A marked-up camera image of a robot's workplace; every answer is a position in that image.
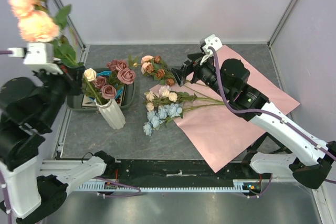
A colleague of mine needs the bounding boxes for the large peach peony stem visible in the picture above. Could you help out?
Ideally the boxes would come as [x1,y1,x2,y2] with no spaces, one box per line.
[8,0,83,67]

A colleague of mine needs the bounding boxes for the cream rose stem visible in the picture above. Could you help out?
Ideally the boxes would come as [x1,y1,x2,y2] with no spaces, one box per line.
[82,68,104,105]

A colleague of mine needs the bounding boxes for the peach flower stem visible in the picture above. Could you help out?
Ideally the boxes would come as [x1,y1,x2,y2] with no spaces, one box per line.
[144,86,225,112]

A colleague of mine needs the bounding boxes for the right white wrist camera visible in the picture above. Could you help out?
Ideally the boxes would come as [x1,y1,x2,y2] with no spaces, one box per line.
[200,34,223,65]

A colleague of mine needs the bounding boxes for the purple pink wrapping paper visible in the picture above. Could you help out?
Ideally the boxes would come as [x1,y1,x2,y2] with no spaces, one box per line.
[146,44,300,172]

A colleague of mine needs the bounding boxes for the blue hydrangea stem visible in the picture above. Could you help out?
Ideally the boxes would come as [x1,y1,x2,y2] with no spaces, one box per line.
[143,102,225,136]

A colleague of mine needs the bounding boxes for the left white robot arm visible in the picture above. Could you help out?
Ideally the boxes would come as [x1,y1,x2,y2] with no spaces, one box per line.
[1,63,115,223]

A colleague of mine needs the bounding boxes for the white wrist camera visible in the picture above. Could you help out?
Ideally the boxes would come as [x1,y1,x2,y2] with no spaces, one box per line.
[200,34,223,65]
[7,42,63,74]

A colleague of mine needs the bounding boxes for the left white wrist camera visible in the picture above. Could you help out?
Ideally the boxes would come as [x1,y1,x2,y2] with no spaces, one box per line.
[7,42,63,74]

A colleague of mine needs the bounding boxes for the white ribbed ceramic vase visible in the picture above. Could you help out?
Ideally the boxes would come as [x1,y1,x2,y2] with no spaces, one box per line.
[94,99,125,130]

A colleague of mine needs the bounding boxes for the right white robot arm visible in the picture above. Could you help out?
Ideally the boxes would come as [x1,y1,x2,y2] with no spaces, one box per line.
[171,53,335,189]

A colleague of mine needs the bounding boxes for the brown orange flower stem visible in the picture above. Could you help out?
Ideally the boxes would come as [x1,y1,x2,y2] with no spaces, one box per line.
[141,55,207,97]

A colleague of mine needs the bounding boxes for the light blue cable duct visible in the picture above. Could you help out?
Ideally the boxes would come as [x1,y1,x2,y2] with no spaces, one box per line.
[78,179,263,193]

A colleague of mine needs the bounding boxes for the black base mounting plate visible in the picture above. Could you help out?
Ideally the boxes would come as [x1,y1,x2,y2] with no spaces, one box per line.
[102,159,270,180]

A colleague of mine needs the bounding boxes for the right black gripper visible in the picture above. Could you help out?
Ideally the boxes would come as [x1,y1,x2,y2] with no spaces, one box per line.
[169,51,231,100]

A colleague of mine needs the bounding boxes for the dusty pink rose stem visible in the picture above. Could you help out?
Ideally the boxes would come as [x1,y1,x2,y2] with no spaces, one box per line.
[101,60,136,105]

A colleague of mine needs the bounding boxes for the dark green plastic tray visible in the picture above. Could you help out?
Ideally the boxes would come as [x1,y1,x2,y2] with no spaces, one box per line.
[67,68,135,112]

